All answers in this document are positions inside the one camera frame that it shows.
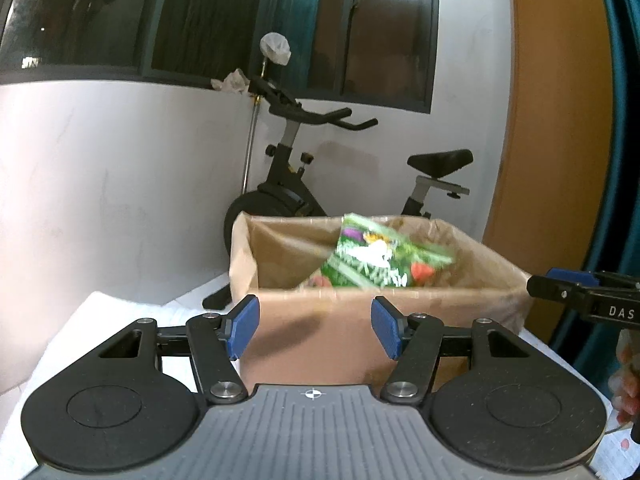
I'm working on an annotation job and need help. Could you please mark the dark framed window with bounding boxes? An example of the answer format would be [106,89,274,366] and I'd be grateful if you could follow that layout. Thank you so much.
[0,0,441,115]

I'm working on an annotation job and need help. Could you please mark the wooden door panel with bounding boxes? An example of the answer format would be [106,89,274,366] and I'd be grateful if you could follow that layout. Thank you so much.
[482,0,613,346]

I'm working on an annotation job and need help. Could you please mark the green vegetable snack packet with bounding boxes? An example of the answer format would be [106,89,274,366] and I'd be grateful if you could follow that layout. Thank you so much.
[320,213,457,291]

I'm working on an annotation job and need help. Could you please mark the brown cardboard box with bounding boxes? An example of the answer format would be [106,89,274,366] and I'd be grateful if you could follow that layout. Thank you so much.
[230,211,533,386]

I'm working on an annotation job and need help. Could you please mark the clear plastic box liner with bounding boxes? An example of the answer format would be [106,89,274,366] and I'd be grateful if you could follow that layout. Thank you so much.
[235,212,531,296]

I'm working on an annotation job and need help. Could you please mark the metal pole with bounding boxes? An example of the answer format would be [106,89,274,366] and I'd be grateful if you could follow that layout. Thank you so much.
[241,57,266,196]

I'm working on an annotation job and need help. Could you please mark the black exercise bike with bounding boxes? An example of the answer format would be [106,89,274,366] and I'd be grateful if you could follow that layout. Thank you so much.
[202,76,474,311]

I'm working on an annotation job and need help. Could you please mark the person's right hand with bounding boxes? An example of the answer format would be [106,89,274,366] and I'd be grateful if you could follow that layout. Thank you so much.
[611,330,640,426]

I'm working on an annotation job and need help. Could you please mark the white plastic bag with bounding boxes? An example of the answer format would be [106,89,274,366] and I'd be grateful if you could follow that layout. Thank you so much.
[260,31,292,66]

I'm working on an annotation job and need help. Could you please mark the crumpled white paper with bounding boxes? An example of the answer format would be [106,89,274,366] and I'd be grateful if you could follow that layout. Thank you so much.
[211,67,251,95]

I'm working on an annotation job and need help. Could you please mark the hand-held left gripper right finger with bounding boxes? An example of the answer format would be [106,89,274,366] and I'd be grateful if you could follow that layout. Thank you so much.
[370,295,535,405]

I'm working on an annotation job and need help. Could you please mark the white foam board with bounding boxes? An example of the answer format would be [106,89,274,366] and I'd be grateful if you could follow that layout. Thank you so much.
[0,272,236,480]

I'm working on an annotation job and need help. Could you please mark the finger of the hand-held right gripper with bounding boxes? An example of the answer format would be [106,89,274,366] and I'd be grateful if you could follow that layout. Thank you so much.
[526,267,601,313]

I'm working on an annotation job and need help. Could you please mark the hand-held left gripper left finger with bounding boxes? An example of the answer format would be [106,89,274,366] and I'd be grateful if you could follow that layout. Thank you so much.
[96,294,262,405]

